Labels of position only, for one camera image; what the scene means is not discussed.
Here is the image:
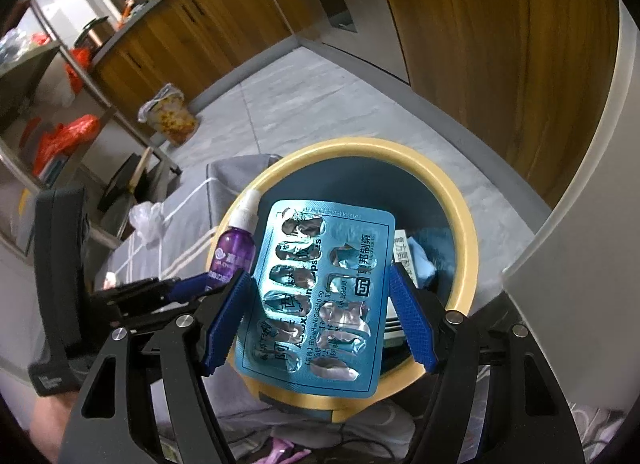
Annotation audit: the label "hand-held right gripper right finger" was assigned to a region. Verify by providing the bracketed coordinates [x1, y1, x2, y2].
[389, 261, 586, 464]

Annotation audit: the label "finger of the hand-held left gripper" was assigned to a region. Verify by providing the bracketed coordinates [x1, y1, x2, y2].
[92, 271, 236, 316]
[117, 301, 201, 332]

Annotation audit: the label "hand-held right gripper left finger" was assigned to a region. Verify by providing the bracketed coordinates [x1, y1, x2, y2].
[59, 269, 253, 464]

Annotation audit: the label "purple spray bottle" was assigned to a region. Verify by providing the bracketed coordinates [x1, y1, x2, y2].
[209, 189, 263, 290]

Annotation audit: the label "blue blister pack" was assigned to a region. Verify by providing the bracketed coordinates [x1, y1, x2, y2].
[234, 198, 396, 397]

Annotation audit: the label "blue bin with yellow rim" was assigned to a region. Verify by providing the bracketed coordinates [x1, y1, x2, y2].
[205, 138, 481, 425]

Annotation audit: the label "person's left forearm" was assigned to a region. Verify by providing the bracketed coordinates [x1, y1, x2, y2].
[27, 384, 81, 464]

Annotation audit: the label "white medicine box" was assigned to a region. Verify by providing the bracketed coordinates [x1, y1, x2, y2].
[392, 229, 426, 290]

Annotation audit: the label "white plastic bag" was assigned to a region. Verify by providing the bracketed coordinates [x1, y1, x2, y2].
[129, 201, 168, 247]

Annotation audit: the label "orange plastic bag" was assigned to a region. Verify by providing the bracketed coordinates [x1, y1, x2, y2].
[32, 114, 101, 177]
[65, 46, 96, 95]

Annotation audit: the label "yellow printed plastic bag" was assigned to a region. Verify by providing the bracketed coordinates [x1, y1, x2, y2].
[137, 84, 198, 146]

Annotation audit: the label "steel kitchen rack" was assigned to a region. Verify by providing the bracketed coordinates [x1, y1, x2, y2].
[0, 0, 183, 255]

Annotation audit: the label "dark pot with lid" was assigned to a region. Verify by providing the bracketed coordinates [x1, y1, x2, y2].
[75, 16, 113, 52]

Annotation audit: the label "wooden kitchen cabinets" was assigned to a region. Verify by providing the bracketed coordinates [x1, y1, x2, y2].
[90, 0, 621, 210]

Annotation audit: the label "grey kitchen countertop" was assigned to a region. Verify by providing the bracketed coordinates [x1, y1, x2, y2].
[92, 0, 266, 62]

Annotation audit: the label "steel built-in oven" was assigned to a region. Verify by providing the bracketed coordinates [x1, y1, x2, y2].
[285, 0, 411, 85]

